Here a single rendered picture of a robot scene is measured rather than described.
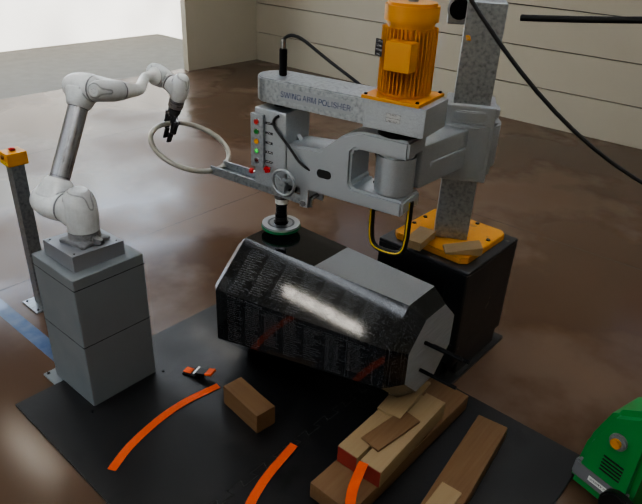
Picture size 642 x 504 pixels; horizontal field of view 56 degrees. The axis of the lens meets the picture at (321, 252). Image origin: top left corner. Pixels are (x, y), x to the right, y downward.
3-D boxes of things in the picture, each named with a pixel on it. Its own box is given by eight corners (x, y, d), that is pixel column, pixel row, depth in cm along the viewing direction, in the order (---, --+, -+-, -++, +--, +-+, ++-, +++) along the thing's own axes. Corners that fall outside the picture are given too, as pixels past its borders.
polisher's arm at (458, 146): (451, 146, 360) (457, 104, 348) (504, 161, 340) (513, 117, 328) (374, 178, 311) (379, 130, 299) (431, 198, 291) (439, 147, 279)
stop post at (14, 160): (50, 291, 426) (20, 141, 374) (65, 302, 415) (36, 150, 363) (22, 302, 413) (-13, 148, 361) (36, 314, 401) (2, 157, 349)
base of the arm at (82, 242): (88, 252, 298) (87, 242, 296) (58, 241, 308) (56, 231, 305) (117, 240, 312) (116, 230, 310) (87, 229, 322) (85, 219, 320)
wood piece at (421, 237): (419, 233, 355) (420, 225, 353) (435, 238, 351) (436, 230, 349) (403, 246, 340) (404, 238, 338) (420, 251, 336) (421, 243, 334)
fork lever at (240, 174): (327, 198, 331) (327, 189, 328) (307, 210, 316) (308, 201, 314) (228, 166, 361) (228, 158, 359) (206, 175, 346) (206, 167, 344)
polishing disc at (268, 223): (307, 226, 342) (307, 224, 342) (277, 236, 330) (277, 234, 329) (284, 212, 356) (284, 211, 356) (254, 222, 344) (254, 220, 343)
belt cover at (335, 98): (443, 134, 283) (449, 98, 275) (421, 147, 264) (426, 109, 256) (276, 98, 327) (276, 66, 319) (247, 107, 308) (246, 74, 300)
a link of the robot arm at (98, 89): (128, 78, 308) (108, 75, 313) (101, 78, 292) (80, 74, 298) (127, 105, 312) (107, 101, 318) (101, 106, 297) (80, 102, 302)
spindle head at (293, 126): (332, 191, 329) (337, 110, 307) (310, 205, 312) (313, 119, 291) (278, 176, 345) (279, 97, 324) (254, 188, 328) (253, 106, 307)
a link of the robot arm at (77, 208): (83, 238, 299) (77, 196, 289) (56, 230, 306) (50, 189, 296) (107, 227, 312) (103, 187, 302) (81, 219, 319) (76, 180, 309)
